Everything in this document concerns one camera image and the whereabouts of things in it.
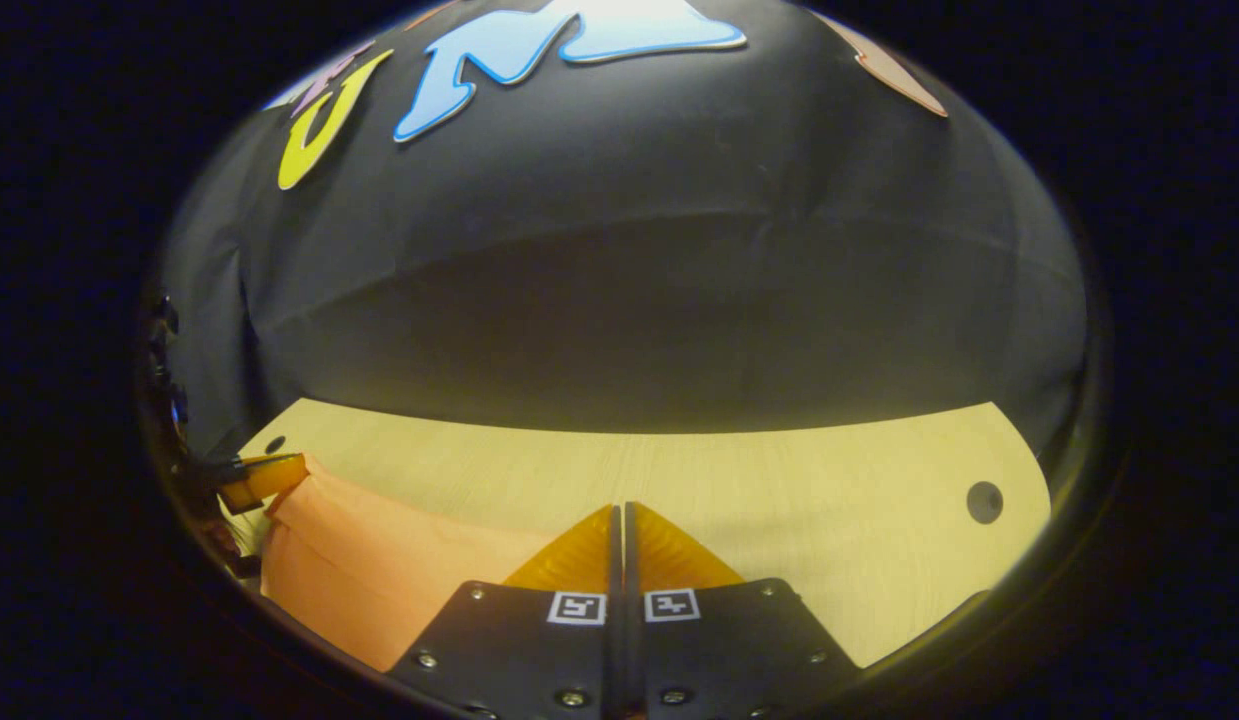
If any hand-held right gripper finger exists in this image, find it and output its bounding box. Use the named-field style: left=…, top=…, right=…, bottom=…
left=387, top=503, right=622, bottom=720
left=623, top=500, right=862, bottom=720

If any orange T-shirt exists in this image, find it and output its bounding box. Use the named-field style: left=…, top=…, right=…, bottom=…
left=259, top=458, right=565, bottom=673

